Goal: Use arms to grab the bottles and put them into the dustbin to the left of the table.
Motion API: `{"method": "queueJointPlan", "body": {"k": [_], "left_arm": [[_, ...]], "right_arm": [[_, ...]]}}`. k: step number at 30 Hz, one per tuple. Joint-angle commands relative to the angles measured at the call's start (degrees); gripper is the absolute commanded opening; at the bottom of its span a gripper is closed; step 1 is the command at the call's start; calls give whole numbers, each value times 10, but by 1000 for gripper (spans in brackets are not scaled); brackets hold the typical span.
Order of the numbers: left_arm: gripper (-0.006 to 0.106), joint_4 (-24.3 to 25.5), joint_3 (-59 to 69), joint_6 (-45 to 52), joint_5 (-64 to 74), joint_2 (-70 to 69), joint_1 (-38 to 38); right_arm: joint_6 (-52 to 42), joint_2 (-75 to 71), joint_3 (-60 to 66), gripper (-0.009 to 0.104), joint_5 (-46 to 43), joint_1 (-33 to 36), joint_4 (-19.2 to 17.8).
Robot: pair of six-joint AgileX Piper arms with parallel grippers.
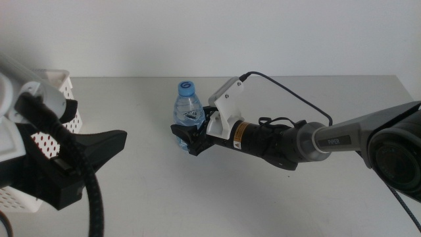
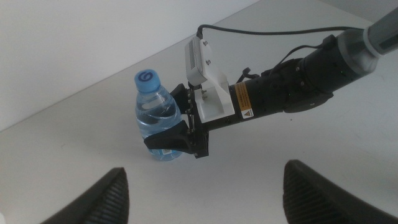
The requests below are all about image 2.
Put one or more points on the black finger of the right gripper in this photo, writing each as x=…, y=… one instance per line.
x=171, y=138
x=181, y=96

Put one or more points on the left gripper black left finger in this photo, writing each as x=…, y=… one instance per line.
x=105, y=202

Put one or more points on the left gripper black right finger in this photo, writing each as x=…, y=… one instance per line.
x=311, y=199

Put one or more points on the clear water bottle blue cap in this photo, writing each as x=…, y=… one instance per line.
x=155, y=109

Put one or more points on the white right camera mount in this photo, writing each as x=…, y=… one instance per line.
x=214, y=102

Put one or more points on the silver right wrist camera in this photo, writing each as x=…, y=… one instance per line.
x=192, y=62

